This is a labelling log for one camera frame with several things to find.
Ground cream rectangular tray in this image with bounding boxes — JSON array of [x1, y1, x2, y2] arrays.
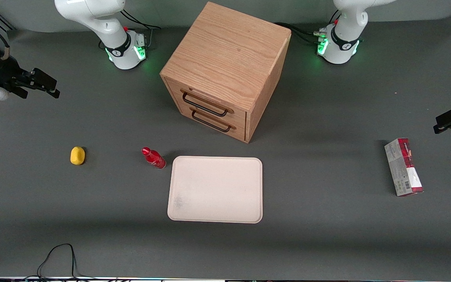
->
[[167, 156, 263, 224]]

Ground yellow lemon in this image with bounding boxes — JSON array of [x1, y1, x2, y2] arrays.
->
[[70, 146, 86, 166]]

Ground black metal drawer handle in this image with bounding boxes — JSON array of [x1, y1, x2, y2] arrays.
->
[[191, 109, 232, 133], [181, 91, 229, 118]]

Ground wooden drawer front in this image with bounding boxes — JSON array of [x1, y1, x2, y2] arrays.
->
[[171, 103, 246, 142], [164, 78, 247, 130]]

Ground oak wooden drawer cabinet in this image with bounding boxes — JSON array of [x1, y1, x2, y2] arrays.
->
[[160, 1, 292, 144]]

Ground red and grey carton box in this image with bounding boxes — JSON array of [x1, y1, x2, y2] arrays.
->
[[384, 137, 424, 197]]

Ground red coke bottle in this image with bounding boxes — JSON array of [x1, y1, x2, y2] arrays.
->
[[142, 147, 167, 170]]

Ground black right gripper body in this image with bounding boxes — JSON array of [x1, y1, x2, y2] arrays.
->
[[0, 55, 33, 93]]

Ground black looped cable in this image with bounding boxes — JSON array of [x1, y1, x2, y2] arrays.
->
[[22, 243, 118, 282]]

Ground black arm base cables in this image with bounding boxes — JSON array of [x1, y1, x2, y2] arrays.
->
[[98, 9, 162, 51], [274, 9, 341, 44]]

